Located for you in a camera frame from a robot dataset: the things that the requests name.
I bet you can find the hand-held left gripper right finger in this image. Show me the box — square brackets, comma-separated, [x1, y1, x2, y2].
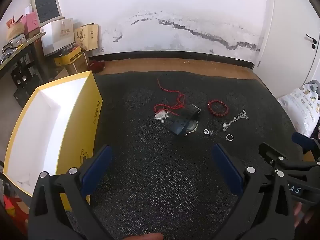
[211, 143, 300, 240]

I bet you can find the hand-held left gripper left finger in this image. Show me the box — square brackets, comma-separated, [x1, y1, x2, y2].
[28, 144, 114, 240]

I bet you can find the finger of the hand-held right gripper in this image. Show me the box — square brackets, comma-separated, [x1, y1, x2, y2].
[259, 142, 320, 178]
[291, 132, 320, 160]

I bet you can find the red bead bracelet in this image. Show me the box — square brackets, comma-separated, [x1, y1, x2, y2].
[208, 99, 230, 117]

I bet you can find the yellow cardboard box white inside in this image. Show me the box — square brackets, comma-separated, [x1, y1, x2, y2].
[3, 70, 103, 209]

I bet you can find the red bead necklace silver pendant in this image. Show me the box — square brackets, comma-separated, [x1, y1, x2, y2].
[153, 78, 187, 124]

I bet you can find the person's right hand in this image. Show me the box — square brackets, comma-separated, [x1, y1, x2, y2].
[294, 202, 320, 228]

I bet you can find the person's left hand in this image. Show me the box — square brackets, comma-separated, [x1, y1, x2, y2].
[130, 232, 164, 240]

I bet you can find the white printed plastic bag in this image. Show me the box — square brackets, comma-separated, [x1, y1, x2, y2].
[277, 80, 320, 137]

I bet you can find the red and yellow packaging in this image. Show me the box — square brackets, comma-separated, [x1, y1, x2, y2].
[2, 194, 31, 233]

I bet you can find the dark red cloth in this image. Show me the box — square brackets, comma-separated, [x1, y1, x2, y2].
[89, 60, 106, 73]

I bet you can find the brown cardboard box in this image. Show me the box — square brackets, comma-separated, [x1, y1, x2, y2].
[65, 52, 90, 75]

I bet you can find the white door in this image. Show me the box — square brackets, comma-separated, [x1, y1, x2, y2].
[255, 0, 320, 98]

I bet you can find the flat yellow box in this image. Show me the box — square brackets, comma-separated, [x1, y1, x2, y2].
[54, 46, 83, 67]

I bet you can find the black speaker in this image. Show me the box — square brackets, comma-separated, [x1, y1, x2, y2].
[10, 65, 33, 88]

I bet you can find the beige gift bag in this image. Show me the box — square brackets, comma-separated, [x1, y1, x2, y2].
[74, 24, 98, 52]

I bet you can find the white gift bag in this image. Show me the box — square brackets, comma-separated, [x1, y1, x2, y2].
[39, 18, 75, 57]

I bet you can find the dark desk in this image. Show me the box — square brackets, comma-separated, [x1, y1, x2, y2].
[0, 31, 47, 80]

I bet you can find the woven basket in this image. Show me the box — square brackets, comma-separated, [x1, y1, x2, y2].
[6, 17, 26, 42]

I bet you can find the pink box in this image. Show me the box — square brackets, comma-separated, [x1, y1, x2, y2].
[22, 12, 41, 33]

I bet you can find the framed dark board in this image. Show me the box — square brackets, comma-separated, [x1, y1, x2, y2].
[31, 0, 63, 27]

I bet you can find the black door handle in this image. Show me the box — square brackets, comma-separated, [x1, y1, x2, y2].
[305, 34, 317, 49]

